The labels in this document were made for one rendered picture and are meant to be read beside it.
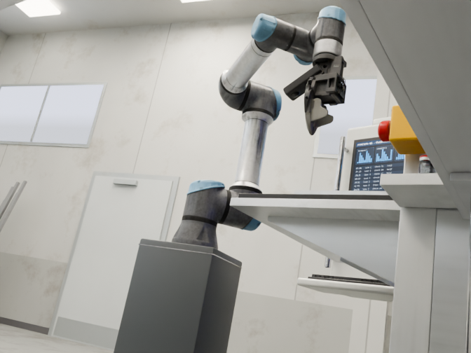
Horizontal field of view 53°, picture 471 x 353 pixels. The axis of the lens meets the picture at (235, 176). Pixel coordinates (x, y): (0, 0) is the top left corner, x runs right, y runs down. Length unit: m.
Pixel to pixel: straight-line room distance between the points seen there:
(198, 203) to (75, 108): 6.04
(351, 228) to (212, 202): 0.57
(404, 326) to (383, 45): 0.59
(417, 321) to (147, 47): 6.67
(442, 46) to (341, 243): 0.70
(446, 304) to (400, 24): 0.59
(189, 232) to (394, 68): 1.10
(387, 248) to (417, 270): 0.14
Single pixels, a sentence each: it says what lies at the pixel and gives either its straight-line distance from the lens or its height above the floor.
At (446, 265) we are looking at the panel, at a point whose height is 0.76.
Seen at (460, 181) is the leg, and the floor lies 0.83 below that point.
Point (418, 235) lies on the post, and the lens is 0.92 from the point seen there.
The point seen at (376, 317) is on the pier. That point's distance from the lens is 4.76.
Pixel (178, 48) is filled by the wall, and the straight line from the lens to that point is 6.98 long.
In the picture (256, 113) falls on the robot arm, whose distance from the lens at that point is 1.66.
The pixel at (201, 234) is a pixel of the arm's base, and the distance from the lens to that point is 1.47.
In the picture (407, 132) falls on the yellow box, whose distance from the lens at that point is 0.89.
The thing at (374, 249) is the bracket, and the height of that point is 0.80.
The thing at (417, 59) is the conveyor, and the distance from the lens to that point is 0.44.
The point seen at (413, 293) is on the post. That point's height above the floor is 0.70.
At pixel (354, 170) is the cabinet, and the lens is 2.17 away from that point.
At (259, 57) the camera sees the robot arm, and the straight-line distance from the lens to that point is 1.44.
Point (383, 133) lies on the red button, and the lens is 0.92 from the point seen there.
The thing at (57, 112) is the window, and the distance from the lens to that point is 7.64.
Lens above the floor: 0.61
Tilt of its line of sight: 17 degrees up
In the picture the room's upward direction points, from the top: 11 degrees clockwise
